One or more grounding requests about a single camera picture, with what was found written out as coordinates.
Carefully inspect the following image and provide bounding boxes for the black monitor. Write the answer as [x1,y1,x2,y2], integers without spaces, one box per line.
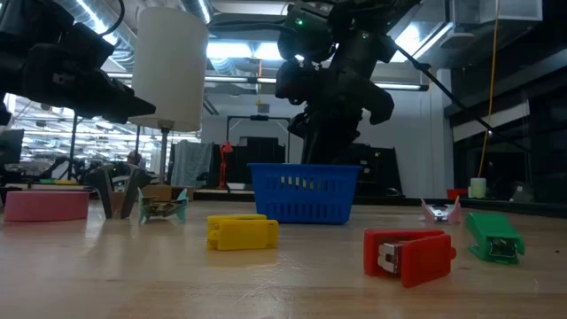
[0,128,26,166]

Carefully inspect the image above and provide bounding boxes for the pink tape roll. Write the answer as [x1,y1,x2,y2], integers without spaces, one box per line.
[4,190,91,223]

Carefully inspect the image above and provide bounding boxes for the yellow extension cord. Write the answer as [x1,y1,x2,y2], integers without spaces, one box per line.
[477,0,501,179]

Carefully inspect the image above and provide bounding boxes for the white lamp with wooden base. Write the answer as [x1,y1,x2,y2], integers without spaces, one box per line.
[128,5,209,203]

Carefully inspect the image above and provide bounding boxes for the long ceiling light strip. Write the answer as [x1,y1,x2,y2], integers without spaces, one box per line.
[105,73,430,92]

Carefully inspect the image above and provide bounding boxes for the blue plastic basket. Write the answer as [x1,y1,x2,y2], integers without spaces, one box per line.
[246,162,362,225]

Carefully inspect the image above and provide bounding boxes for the green stapler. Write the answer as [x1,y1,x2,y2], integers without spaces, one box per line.
[464,212,526,267]

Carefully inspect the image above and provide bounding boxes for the black metal stand frame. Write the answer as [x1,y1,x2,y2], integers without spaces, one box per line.
[226,114,292,163]

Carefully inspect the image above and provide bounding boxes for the teal staple remover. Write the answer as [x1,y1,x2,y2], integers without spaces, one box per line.
[136,188,190,224]

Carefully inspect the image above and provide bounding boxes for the black equipment cases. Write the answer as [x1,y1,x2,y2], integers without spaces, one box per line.
[353,144,403,198]

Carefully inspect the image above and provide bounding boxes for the black aluminium table frame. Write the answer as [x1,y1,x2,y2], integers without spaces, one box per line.
[194,189,567,219]

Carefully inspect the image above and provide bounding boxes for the grey hanging cloth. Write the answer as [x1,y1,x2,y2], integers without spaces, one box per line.
[170,140,214,188]

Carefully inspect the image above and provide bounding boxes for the yellow stapler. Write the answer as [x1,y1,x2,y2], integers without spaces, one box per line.
[206,214,280,253]

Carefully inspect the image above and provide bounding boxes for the pale green cup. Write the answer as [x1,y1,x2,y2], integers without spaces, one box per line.
[469,177,487,199]

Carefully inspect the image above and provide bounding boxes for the red stapler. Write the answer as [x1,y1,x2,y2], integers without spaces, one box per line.
[362,228,457,290]

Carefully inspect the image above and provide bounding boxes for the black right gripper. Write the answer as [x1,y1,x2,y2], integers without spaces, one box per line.
[274,59,396,166]

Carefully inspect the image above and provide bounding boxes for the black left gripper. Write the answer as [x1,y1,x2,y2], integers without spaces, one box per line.
[21,21,157,126]

